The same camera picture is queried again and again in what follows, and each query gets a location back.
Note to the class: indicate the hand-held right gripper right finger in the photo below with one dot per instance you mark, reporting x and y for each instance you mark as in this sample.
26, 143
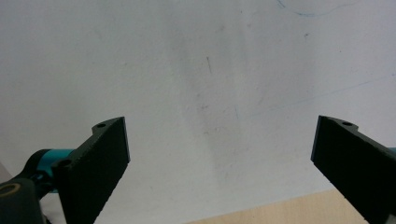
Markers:
351, 158

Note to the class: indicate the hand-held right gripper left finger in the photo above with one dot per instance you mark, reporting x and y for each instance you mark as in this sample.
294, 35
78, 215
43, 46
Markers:
93, 168

